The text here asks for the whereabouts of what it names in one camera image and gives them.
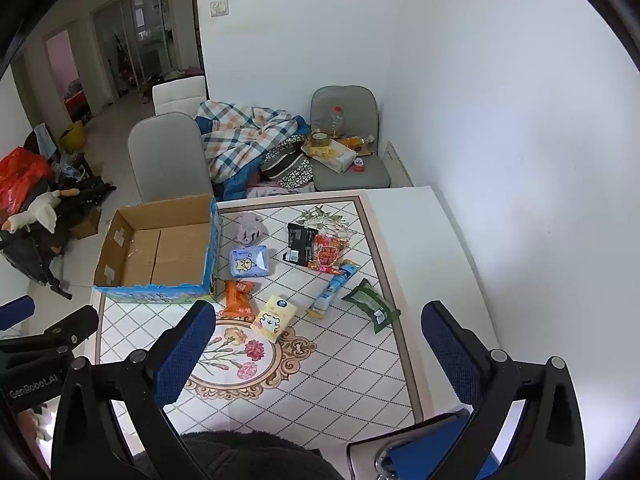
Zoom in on white plush duck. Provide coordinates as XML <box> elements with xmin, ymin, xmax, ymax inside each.
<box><xmin>1</xmin><ymin>188</ymin><xmax>80</xmax><ymax>234</ymax></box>

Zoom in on open cardboard box blue sides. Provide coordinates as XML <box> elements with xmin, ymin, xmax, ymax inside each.
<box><xmin>93</xmin><ymin>195</ymin><xmax>221</xmax><ymax>304</ymax></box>

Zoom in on purple plush toy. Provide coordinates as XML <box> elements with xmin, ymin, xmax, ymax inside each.
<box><xmin>236</xmin><ymin>212</ymin><xmax>266</xmax><ymax>246</ymax></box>

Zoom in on wall switch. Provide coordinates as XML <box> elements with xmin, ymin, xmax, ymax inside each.
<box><xmin>209</xmin><ymin>0</ymin><xmax>230</xmax><ymax>18</ymax></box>

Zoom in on black snack packet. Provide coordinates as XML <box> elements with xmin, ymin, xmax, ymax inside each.
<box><xmin>282</xmin><ymin>223</ymin><xmax>318</xmax><ymax>268</ymax></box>

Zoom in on red plastic bag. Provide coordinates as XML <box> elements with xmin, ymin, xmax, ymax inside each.
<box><xmin>0</xmin><ymin>146</ymin><xmax>53</xmax><ymax>216</ymax></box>

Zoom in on tape roll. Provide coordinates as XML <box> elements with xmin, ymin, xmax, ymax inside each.
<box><xmin>309</xmin><ymin>130</ymin><xmax>331</xmax><ymax>148</ymax></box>

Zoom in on black white patterned bag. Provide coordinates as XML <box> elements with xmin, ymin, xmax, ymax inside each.
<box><xmin>259</xmin><ymin>141</ymin><xmax>314</xmax><ymax>190</ymax></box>

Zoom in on grey chair near box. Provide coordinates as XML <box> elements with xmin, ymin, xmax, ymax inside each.
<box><xmin>128</xmin><ymin>112</ymin><xmax>213</xmax><ymax>203</ymax></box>

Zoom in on orange snack packet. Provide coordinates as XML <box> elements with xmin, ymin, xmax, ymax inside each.
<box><xmin>220</xmin><ymin>280</ymin><xmax>255</xmax><ymax>321</ymax></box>

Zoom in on green snack packet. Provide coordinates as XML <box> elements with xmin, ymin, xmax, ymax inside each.
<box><xmin>343</xmin><ymin>278</ymin><xmax>400</xmax><ymax>334</ymax></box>

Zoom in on white chair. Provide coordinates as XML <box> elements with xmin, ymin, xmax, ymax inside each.
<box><xmin>152</xmin><ymin>75</ymin><xmax>207</xmax><ymax>118</ymax></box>

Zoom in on plaid blanket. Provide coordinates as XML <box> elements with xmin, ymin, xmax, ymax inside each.
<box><xmin>194</xmin><ymin>100</ymin><xmax>310</xmax><ymax>202</ymax></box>

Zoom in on yellow tissue pack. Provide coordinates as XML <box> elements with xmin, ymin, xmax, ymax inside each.
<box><xmin>252</xmin><ymin>296</ymin><xmax>297</xmax><ymax>342</ymax></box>

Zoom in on tissue box on chair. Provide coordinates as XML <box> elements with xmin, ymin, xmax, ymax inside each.
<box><xmin>303</xmin><ymin>139</ymin><xmax>357</xmax><ymax>174</ymax></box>

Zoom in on red snack packet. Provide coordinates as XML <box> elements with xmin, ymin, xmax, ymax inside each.
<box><xmin>307</xmin><ymin>234</ymin><xmax>348</xmax><ymax>275</ymax></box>

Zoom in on plastic bottle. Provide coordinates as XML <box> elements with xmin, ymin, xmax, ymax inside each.
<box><xmin>329</xmin><ymin>105</ymin><xmax>345</xmax><ymax>139</ymax></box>

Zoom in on yellow bucket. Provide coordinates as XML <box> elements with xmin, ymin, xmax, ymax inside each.
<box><xmin>58</xmin><ymin>120</ymin><xmax>87</xmax><ymax>153</ymax></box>

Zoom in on light blue snack packet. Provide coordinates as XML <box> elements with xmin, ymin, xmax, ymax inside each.
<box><xmin>307</xmin><ymin>260</ymin><xmax>360</xmax><ymax>320</ymax></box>

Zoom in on grey chair in corner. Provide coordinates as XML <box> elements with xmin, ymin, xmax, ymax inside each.
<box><xmin>310</xmin><ymin>84</ymin><xmax>390</xmax><ymax>192</ymax></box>

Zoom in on black clothing pile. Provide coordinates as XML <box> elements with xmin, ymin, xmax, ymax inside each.
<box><xmin>0</xmin><ymin>159</ymin><xmax>117</xmax><ymax>302</ymax></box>

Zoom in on blue tissue pack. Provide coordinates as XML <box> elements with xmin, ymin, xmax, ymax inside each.
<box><xmin>229</xmin><ymin>245</ymin><xmax>269</xmax><ymax>280</ymax></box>

